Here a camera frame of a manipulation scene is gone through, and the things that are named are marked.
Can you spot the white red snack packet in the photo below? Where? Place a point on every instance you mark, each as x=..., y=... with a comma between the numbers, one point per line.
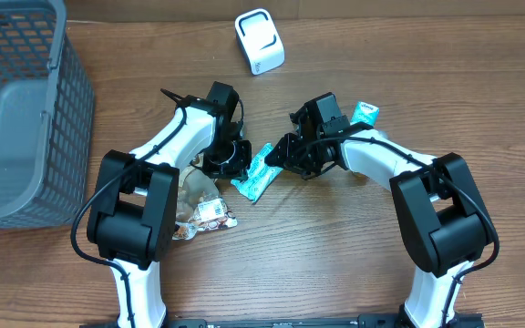
x=210, y=215

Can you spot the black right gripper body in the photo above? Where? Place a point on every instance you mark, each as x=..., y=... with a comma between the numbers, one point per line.
x=310, y=161

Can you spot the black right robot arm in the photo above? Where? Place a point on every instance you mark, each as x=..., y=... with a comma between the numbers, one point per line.
x=444, y=224

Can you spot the clear brown snack bag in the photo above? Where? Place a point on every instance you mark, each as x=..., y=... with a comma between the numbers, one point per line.
x=195, y=187

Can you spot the small Kleenex tissue pack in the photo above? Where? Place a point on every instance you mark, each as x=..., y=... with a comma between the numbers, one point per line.
x=365, y=113

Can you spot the white barcode scanner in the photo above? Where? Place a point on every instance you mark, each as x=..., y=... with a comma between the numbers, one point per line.
x=259, y=41

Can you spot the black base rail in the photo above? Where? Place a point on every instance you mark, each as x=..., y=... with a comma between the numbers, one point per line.
x=290, y=322

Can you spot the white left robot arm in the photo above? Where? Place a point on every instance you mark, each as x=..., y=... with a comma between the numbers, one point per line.
x=131, y=215

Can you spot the grey plastic mesh basket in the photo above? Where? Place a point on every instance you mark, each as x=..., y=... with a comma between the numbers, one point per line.
x=47, y=107

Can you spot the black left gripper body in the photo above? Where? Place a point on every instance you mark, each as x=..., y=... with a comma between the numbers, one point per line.
x=227, y=158

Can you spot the teal large tissue pack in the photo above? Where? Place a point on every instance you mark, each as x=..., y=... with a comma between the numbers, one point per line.
x=259, y=176

